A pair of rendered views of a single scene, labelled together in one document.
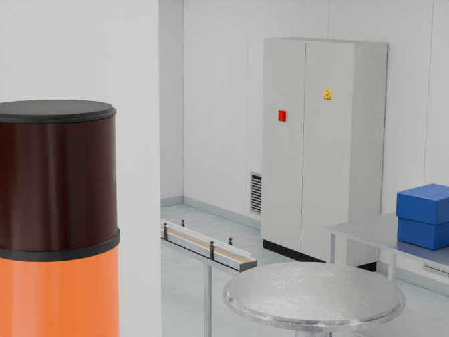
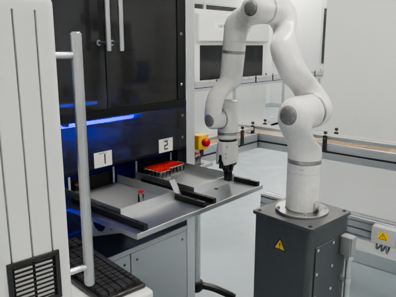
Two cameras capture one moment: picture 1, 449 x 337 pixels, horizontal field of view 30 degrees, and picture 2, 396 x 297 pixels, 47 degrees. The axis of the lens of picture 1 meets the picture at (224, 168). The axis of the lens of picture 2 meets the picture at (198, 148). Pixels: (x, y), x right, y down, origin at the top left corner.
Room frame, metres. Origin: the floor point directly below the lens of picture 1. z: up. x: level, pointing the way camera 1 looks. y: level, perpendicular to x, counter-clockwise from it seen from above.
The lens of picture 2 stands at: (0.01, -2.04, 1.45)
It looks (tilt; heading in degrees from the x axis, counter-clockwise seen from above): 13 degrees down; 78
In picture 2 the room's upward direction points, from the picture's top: straight up
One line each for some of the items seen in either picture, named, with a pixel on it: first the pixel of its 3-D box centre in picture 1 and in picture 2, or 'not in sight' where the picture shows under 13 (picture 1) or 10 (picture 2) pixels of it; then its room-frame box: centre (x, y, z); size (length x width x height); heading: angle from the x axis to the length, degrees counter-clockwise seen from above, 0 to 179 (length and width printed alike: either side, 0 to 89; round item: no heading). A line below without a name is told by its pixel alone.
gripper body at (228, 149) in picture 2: not in sight; (227, 150); (0.52, -0.27, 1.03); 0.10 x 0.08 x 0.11; 36
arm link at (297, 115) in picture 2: not in sight; (301, 129); (0.69, -0.58, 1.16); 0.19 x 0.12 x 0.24; 34
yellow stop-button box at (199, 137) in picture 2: not in sight; (198, 141); (0.47, 0.10, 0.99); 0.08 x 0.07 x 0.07; 126
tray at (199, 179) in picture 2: not in sight; (184, 176); (0.35, -0.17, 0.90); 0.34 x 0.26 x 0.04; 127
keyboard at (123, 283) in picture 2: not in sight; (86, 265); (-0.05, -0.76, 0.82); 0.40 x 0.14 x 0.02; 120
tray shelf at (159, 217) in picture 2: not in sight; (164, 194); (0.24, -0.30, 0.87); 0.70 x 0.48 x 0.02; 36
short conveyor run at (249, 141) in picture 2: not in sight; (213, 142); (0.62, 0.38, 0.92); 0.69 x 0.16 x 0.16; 36
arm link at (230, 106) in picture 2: not in sight; (227, 115); (0.51, -0.27, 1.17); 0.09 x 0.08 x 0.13; 34
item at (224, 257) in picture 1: (99, 202); not in sight; (6.04, 0.93, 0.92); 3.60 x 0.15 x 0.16; 36
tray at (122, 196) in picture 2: not in sight; (119, 194); (0.07, -0.35, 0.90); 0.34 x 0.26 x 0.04; 126
